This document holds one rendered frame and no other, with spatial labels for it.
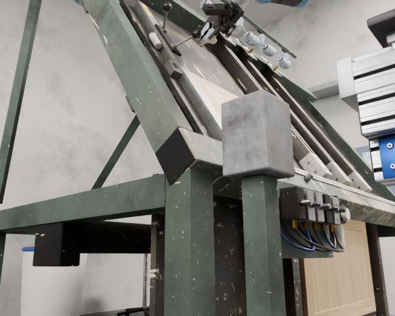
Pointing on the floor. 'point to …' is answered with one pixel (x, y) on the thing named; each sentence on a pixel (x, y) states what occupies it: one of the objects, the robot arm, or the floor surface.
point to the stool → (143, 293)
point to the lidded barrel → (51, 288)
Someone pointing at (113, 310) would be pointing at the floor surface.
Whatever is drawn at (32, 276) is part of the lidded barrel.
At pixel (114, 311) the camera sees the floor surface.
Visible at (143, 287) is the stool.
